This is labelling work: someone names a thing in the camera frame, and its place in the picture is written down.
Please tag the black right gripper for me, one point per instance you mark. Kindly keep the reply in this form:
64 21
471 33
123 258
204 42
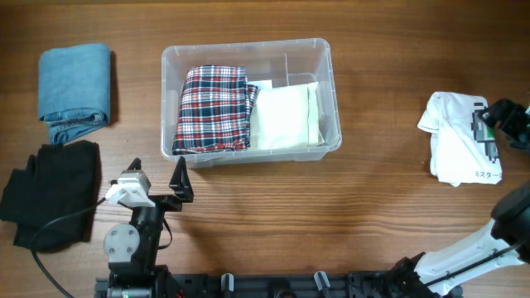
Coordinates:
513 127

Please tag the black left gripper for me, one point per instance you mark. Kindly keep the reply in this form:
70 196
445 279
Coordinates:
183 189

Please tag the white printed t-shirt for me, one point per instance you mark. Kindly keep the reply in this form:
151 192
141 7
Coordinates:
463 148

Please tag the plaid flannel shirt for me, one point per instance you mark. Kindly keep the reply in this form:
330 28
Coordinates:
215 110

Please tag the cream cloth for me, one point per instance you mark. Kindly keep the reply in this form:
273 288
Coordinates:
286 117

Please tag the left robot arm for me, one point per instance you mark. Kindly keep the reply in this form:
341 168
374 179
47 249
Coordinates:
132 248

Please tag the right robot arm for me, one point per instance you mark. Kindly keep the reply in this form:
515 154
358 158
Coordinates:
502 242

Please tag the black folded garment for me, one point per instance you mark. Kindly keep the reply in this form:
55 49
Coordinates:
57 181

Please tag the folded blue jeans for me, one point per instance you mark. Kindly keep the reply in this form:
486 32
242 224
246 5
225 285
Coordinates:
74 90

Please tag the clear plastic storage bin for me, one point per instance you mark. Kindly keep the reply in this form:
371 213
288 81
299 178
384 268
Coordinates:
284 63

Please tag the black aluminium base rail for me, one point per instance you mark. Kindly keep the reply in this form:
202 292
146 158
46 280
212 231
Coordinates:
351 285

